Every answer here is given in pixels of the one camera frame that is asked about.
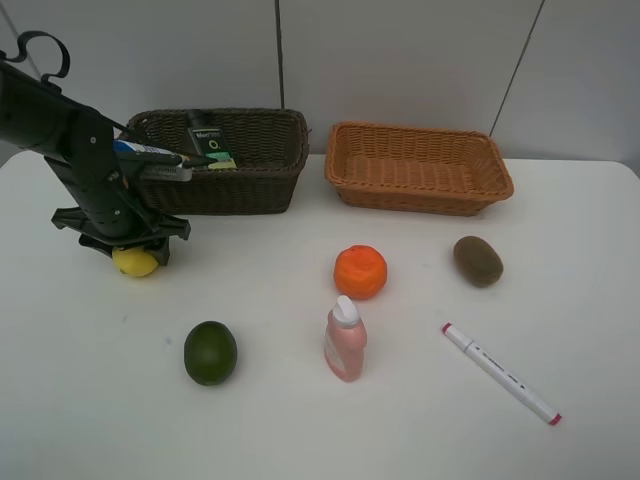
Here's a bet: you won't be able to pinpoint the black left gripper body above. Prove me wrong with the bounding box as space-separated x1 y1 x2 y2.
45 151 191 246

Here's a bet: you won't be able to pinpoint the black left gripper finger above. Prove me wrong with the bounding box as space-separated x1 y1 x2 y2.
78 234 117 258
144 237 170 266

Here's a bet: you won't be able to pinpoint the yellow lemon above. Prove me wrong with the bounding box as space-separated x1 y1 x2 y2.
112 247 159 278

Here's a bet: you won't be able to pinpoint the white bottle blue cap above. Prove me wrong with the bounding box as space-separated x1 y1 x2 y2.
113 140 174 155

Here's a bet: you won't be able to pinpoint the green avocado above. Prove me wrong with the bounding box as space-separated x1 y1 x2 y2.
183 321 238 386

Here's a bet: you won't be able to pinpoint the dark green pump bottle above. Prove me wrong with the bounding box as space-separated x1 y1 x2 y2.
187 110 237 171

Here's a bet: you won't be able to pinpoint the orange tangerine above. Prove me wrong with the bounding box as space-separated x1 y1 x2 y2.
333 245 388 300

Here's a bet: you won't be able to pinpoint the pink bottle white cap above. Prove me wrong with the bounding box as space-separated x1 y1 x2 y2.
324 295 367 383

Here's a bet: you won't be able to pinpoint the brown kiwi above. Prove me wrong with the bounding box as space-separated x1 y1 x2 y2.
453 236 504 288

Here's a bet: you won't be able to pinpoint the white marker pink caps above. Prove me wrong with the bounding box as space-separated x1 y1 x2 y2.
441 323 562 426

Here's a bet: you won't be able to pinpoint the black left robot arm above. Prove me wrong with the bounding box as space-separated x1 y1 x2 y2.
1 63 191 266

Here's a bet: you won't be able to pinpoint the dark brown wicker basket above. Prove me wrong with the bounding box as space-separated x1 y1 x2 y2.
118 108 309 216

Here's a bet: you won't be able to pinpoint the orange wicker basket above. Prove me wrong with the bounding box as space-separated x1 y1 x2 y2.
325 122 514 216

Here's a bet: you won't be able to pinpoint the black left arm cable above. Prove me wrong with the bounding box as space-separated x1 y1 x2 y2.
0 30 71 94

